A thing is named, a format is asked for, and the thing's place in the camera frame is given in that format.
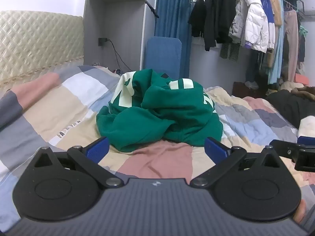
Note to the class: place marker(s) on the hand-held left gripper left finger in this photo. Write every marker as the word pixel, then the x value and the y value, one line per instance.
pixel 98 150

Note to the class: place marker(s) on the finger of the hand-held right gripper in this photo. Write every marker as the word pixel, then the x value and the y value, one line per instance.
pixel 306 140
pixel 283 148

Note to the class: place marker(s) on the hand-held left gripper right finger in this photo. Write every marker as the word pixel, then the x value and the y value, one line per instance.
pixel 215 150

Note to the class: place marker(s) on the green hoodie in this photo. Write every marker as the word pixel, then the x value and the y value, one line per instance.
pixel 160 113

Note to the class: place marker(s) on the person's left hand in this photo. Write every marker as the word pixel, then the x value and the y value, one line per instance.
pixel 300 212

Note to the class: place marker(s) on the white plush cloth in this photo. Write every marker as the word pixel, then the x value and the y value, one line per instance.
pixel 306 126

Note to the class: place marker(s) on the dark clothing pile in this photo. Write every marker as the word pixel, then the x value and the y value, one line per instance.
pixel 288 108

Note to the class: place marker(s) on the brown fur garment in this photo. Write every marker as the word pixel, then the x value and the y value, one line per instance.
pixel 305 92

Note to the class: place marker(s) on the patchwork checked blanket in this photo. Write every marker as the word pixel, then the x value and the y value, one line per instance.
pixel 73 108

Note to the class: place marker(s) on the pink box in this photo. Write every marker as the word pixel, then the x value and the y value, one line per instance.
pixel 301 78

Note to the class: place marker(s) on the dark red box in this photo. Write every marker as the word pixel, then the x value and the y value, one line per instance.
pixel 243 91

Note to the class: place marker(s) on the white shoes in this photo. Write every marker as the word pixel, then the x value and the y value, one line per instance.
pixel 252 84

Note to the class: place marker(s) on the bedside clutter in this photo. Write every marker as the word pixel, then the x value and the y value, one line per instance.
pixel 117 71

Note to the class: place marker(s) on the blue jeans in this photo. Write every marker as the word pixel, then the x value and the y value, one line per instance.
pixel 252 66

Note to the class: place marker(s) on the light blue garment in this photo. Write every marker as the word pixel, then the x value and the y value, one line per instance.
pixel 278 54

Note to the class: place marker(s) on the dark hanging garment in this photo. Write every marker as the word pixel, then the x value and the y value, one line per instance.
pixel 302 44

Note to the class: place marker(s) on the pink beige pants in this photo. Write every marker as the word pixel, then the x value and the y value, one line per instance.
pixel 292 44

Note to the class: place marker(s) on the striped garment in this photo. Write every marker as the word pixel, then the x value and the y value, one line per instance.
pixel 228 51

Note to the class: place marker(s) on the black power adapter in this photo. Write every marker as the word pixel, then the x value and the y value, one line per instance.
pixel 102 41

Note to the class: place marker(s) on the beige quilted headboard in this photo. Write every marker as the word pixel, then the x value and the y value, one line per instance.
pixel 37 41

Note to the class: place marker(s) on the white puffer jacket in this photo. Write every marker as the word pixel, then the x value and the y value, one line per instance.
pixel 257 24

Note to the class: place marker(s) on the grey cabinet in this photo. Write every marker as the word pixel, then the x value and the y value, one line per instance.
pixel 123 24

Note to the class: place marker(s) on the grey jacket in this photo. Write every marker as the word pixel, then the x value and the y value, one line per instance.
pixel 237 22

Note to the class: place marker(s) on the short black jacket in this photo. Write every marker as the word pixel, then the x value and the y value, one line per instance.
pixel 196 17

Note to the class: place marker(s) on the beige coat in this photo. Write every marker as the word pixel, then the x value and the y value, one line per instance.
pixel 277 7

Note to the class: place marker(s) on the blue curtain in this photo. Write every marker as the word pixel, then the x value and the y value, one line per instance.
pixel 169 9

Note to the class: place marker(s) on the black cabinet rod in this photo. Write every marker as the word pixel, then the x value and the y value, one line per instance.
pixel 152 10

